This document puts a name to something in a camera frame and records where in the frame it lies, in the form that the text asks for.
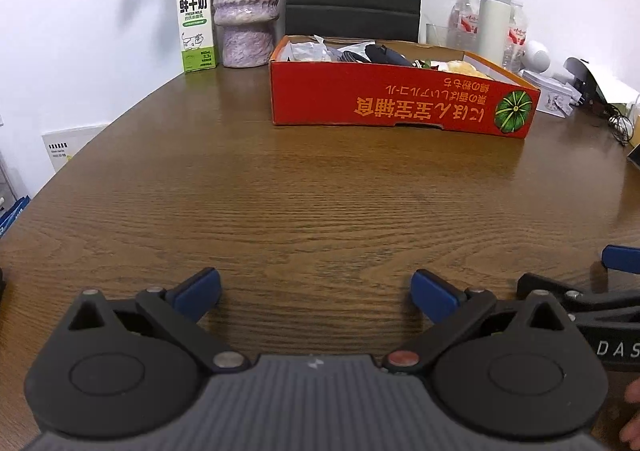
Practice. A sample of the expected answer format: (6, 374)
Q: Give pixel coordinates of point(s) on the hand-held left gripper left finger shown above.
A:
(197, 293)

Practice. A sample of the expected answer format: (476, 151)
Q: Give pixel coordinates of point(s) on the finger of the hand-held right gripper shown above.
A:
(622, 259)
(600, 300)

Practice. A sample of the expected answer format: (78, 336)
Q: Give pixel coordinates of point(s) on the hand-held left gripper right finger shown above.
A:
(434, 295)

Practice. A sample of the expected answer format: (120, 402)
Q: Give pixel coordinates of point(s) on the red cardboard box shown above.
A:
(350, 91)

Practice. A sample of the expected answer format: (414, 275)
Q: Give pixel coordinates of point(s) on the iridescent plastic bag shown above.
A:
(307, 52)

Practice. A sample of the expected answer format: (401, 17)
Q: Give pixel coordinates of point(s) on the person's right hand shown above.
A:
(635, 433)

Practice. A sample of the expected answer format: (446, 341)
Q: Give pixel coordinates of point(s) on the brown wooden desk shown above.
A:
(300, 191)

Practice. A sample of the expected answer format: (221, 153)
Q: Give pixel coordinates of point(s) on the white paper sheet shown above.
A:
(612, 86)

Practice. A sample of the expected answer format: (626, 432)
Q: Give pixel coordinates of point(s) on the white printed tin box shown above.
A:
(550, 93)

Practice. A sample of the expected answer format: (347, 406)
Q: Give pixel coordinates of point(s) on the black desk device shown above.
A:
(580, 81)

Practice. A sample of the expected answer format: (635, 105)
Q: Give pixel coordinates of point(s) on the blue packets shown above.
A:
(12, 217)

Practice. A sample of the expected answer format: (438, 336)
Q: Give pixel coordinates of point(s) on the white round speaker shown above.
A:
(536, 57)

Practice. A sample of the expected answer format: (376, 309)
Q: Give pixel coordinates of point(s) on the yellow and white plush toy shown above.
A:
(460, 67)

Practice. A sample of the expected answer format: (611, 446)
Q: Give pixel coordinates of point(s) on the clear plastic water bottle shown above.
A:
(517, 38)
(462, 21)

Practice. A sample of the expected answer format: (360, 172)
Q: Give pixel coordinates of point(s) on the dark ribbed object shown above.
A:
(352, 56)

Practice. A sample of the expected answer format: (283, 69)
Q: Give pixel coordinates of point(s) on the clear glass cup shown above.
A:
(436, 35)

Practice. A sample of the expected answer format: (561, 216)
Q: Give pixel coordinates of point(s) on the crumpled white paper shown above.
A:
(350, 43)

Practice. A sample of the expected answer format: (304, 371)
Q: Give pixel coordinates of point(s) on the white thermos bottle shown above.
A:
(494, 26)

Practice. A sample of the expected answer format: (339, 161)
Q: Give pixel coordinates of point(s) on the white and green milk carton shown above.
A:
(196, 21)

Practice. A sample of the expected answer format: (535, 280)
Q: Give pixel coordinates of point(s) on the purple marbled vase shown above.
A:
(245, 6)

